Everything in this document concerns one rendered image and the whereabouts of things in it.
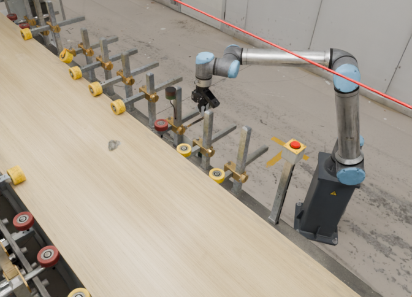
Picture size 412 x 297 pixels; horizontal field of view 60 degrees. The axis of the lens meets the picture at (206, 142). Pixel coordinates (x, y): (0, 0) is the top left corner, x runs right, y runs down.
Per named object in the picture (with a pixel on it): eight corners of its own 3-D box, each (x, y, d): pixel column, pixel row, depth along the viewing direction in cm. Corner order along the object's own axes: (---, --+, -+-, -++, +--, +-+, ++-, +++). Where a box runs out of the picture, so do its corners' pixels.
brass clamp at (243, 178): (230, 165, 197) (231, 159, 194) (248, 179, 190) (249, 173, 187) (222, 171, 194) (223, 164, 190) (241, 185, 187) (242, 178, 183)
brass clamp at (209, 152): (199, 142, 209) (199, 135, 206) (215, 154, 202) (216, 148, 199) (191, 146, 206) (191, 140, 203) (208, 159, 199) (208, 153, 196)
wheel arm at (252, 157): (263, 148, 209) (264, 143, 206) (268, 151, 207) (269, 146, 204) (210, 186, 185) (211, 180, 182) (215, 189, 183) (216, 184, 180)
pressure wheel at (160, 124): (162, 131, 219) (162, 116, 211) (171, 137, 214) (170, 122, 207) (152, 136, 214) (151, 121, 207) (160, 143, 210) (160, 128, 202)
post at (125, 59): (132, 111, 254) (125, 50, 222) (135, 114, 252) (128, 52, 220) (127, 114, 252) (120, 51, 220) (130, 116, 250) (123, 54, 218)
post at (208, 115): (205, 172, 217) (209, 108, 185) (208, 175, 215) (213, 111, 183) (200, 174, 215) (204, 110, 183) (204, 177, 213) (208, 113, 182)
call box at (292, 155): (289, 151, 159) (293, 137, 154) (302, 159, 155) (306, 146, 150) (279, 158, 155) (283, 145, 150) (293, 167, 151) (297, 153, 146)
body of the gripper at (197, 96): (200, 95, 203) (202, 77, 195) (211, 102, 198) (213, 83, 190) (190, 100, 198) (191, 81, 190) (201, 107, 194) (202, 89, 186)
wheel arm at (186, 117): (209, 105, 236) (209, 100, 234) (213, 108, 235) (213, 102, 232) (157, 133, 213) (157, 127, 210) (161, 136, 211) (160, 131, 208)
